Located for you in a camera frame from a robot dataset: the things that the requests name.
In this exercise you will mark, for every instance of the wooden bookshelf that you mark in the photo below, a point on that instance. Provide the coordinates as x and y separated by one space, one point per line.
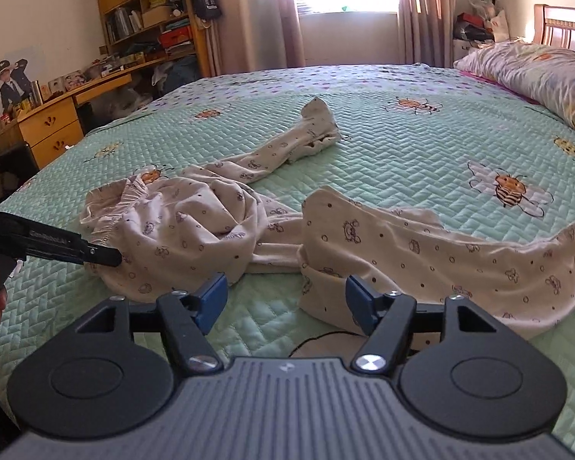
143 9

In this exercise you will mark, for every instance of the wall poster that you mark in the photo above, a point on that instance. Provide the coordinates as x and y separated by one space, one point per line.
12 86

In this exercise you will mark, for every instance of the teal plastic bag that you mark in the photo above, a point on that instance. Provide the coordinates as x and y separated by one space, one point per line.
187 69

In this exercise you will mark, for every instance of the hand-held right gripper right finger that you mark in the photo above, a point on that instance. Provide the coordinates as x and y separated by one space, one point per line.
359 304

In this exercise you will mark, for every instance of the wooden desk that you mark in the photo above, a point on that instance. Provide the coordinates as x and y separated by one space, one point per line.
52 124

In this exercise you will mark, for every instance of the cream printed pants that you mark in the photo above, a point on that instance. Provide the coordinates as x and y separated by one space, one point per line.
196 230

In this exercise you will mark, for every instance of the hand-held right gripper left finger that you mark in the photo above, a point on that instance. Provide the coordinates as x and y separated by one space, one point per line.
213 302

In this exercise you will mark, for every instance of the wooden headboard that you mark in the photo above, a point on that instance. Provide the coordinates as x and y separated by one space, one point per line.
563 24

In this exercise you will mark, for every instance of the green quilted bee bedspread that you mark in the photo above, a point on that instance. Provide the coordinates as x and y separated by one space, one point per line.
388 153

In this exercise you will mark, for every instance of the floral pillow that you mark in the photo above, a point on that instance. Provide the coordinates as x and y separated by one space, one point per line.
532 72

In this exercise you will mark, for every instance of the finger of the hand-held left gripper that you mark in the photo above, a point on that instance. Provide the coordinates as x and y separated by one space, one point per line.
105 256

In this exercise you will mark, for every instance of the pile of plastic bags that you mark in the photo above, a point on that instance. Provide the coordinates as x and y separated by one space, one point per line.
481 21

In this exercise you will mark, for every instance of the pink curtain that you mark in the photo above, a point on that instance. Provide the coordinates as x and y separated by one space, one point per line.
254 14
424 9

